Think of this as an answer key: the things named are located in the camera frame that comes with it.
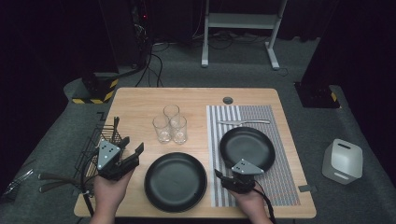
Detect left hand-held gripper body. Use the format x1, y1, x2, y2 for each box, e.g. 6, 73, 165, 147
96, 139, 140, 182

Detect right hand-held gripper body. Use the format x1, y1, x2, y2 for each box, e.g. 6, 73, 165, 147
221, 158, 265, 194

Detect black wire basket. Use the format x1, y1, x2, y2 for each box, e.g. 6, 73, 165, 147
74, 116, 127, 188

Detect black plate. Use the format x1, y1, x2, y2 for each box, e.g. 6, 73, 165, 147
144, 151, 208, 214
219, 126, 276, 174

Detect clear drinking glass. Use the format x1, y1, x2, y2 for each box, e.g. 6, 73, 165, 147
151, 115, 172, 145
169, 115, 189, 145
163, 104, 181, 125

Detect silver knife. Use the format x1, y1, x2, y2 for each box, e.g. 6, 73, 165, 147
217, 119, 271, 126

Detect person's right hand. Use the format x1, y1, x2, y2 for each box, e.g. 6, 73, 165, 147
228, 186, 269, 218

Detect person's left hand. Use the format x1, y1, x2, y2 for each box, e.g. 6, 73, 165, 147
92, 169, 134, 213

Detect grey white striped placemat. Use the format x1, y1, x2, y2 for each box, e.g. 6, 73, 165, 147
205, 105, 302, 208

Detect black yellow striped base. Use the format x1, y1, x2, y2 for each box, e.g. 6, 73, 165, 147
71, 73, 120, 105

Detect grey tape piece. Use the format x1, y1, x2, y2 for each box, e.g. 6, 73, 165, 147
297, 184, 319, 193

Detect bundle of silver utensils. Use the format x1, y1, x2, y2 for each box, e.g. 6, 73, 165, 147
1, 168, 35, 200

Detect white box device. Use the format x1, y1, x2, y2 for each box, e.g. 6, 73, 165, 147
321, 138, 364, 186

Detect black stand base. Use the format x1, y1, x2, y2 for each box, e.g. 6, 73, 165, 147
293, 81, 341, 109

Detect dark computer tower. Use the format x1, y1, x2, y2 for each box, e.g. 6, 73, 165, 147
130, 0, 152, 68

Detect white metal stand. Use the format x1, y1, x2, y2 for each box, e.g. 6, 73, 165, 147
200, 0, 288, 71

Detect left hand-held gripper cable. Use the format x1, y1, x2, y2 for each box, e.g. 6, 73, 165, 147
79, 155, 96, 218

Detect hand-held gripper cable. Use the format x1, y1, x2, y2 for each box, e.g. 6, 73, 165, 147
253, 186, 278, 224
79, 155, 96, 218

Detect right hand-held gripper cable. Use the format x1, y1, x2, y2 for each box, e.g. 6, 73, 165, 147
253, 186, 278, 224

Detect dark handle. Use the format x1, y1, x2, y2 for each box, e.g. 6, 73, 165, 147
36, 172, 83, 185
38, 183, 82, 194

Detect black floor cables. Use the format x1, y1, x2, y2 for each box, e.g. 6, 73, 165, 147
134, 43, 164, 88

